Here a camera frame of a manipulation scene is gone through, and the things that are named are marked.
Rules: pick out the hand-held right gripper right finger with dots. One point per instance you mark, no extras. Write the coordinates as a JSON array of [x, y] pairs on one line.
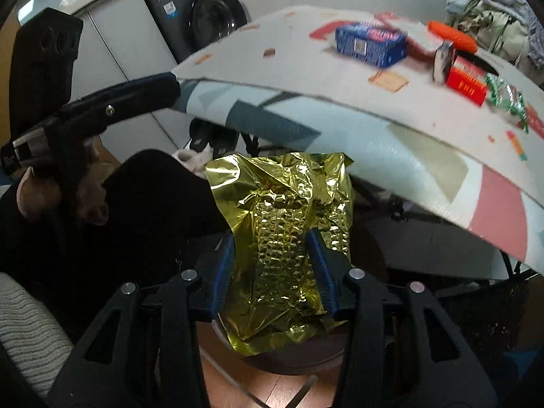
[[323, 272]]

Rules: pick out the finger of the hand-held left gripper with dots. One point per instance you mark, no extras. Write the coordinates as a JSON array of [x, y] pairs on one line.
[[127, 100]]

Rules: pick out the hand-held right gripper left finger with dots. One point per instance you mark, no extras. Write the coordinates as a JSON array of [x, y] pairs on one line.
[[223, 272]]

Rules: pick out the gold foil wrapper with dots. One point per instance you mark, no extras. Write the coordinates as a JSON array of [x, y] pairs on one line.
[[276, 229]]

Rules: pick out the orange foam net sleeve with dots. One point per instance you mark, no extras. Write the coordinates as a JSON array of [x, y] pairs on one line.
[[452, 36]]

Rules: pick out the person's left hand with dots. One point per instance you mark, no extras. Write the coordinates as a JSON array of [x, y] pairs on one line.
[[29, 199]]

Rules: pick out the white cabinet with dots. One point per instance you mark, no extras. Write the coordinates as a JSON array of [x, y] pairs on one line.
[[127, 51]]

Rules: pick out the white fuzzy slipper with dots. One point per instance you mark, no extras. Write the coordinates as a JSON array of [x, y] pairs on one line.
[[193, 161]]

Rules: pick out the person's black pants leg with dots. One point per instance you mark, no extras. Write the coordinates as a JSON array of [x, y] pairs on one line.
[[148, 204]]

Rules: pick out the dark grey washing machine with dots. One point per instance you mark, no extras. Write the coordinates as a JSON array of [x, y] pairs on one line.
[[212, 12]]

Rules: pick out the grey ribbed chair cushion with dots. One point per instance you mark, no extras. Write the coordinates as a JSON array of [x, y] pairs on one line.
[[25, 327]]

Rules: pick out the blue cardboard box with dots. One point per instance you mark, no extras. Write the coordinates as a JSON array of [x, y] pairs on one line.
[[369, 44]]

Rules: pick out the red cardboard box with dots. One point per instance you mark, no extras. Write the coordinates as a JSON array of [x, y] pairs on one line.
[[465, 83]]

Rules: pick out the small silver black packet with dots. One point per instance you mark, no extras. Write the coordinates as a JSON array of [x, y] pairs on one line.
[[444, 61]]

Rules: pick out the green white snack packet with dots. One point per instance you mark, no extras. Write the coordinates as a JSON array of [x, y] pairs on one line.
[[508, 100]]

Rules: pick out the red printed flat packet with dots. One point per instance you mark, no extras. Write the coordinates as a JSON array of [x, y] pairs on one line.
[[420, 38]]

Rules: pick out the pile of clothes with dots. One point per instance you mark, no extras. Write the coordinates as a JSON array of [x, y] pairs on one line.
[[497, 17]]

